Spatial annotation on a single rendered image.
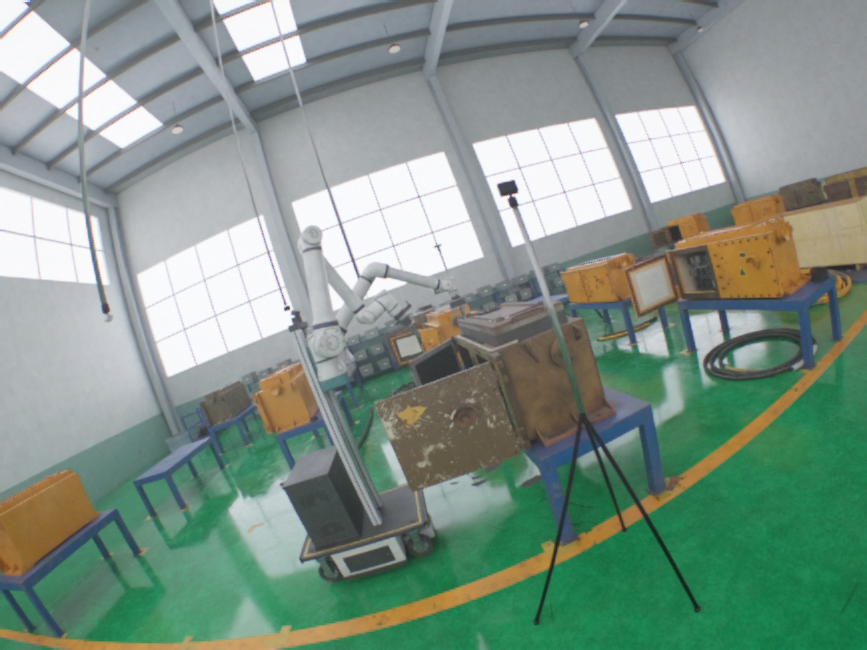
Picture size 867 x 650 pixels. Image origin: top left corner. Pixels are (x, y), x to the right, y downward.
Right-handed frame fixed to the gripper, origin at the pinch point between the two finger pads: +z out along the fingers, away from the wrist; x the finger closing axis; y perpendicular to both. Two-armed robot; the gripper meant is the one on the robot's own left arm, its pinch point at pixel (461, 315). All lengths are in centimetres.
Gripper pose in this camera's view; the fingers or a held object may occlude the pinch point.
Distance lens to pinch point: 332.3
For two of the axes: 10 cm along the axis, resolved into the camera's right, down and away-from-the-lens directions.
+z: 3.4, 9.4, 0.8
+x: -9.4, 3.5, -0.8
